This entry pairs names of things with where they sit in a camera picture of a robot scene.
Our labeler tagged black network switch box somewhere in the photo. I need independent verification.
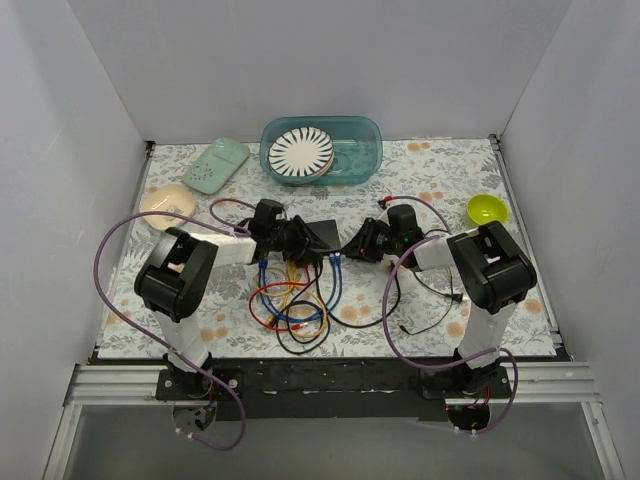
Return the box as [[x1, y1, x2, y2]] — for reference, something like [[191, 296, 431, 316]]
[[307, 220, 342, 254]]

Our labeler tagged thin black power cord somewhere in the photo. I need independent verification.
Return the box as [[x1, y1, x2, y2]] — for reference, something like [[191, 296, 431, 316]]
[[384, 259, 463, 337]]

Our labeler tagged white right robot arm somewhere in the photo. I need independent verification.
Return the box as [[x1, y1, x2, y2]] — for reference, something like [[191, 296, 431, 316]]
[[341, 204, 537, 372]]

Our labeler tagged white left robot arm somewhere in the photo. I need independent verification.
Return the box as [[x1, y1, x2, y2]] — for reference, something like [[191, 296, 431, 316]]
[[134, 199, 339, 373]]

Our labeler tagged floral table mat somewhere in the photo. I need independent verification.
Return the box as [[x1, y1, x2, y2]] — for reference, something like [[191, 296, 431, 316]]
[[97, 137, 559, 359]]

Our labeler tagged blue striped white plate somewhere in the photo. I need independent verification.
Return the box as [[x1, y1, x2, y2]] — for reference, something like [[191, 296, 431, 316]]
[[267, 127, 334, 180]]

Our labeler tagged teal plastic basin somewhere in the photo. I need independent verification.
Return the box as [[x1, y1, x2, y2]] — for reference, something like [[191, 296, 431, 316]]
[[259, 116, 383, 186]]

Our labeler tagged green rectangular ceramic dish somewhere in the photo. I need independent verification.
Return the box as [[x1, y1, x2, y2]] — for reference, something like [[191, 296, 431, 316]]
[[183, 138, 250, 195]]

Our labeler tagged lime green bowl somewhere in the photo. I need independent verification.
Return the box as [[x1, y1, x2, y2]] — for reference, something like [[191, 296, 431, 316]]
[[466, 194, 509, 226]]

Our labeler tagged beige square panda dish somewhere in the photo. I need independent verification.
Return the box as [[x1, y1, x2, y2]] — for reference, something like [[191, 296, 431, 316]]
[[139, 184, 197, 231]]

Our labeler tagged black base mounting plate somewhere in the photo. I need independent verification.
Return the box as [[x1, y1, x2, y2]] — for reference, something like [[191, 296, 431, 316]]
[[154, 356, 514, 422]]

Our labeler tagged yellow ethernet cable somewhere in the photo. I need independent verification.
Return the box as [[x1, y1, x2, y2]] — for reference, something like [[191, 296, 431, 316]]
[[254, 263, 331, 349]]

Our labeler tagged red ethernet cable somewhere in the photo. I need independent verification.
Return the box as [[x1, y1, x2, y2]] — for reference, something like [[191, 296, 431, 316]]
[[247, 282, 311, 332]]

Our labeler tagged black ethernet cable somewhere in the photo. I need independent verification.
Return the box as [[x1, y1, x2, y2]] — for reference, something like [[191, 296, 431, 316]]
[[274, 259, 401, 357]]

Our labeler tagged aluminium frame rail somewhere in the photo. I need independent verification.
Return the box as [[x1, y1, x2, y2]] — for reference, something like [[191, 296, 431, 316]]
[[63, 362, 600, 406]]

